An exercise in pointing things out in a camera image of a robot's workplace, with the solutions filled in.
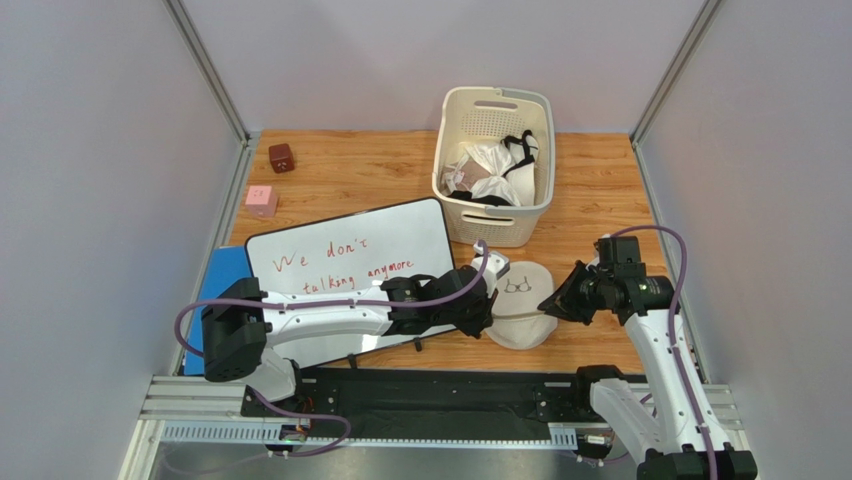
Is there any white garment in basket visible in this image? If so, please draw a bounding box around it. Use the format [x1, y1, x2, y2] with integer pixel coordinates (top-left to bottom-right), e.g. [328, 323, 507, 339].
[438, 141, 520, 207]

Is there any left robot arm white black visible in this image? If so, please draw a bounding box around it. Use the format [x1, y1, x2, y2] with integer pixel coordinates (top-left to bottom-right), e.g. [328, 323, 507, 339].
[201, 258, 509, 401]

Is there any aluminium rail frame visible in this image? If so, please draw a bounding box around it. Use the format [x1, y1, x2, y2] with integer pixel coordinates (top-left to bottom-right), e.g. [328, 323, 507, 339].
[116, 375, 760, 480]

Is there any white mesh laundry bag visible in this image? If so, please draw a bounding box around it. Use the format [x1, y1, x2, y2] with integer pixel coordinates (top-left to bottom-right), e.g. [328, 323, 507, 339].
[484, 261, 559, 350]

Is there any pink cube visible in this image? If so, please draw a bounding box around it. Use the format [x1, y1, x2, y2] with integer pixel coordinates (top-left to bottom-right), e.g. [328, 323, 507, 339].
[244, 185, 278, 218]

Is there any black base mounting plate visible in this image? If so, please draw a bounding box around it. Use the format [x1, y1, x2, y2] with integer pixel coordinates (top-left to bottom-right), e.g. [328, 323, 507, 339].
[240, 367, 640, 442]

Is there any whiteboard with red writing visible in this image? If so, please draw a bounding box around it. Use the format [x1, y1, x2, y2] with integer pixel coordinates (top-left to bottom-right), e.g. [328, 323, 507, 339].
[244, 197, 467, 370]

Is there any brown cube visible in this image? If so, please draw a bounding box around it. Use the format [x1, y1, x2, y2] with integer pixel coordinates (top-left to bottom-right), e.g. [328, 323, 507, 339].
[268, 143, 295, 174]

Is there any cream plastic laundry basket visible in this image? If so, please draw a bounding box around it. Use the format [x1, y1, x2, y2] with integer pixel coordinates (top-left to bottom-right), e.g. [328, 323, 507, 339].
[432, 86, 556, 247]

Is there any black and white bra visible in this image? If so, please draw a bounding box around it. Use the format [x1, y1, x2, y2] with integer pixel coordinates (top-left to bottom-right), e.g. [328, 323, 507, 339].
[501, 130, 539, 206]

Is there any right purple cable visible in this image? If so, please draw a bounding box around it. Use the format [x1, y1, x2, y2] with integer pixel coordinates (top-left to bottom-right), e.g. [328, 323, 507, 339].
[608, 225, 720, 480]

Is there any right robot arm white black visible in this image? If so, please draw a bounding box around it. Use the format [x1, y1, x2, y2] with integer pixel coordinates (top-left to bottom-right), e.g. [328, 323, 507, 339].
[538, 234, 758, 479]

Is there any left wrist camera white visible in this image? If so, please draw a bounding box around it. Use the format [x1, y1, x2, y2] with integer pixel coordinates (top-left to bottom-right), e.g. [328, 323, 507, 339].
[470, 240, 511, 294]

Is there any blue folder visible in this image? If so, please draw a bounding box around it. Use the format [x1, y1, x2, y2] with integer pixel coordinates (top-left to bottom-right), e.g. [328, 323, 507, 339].
[188, 246, 250, 350]

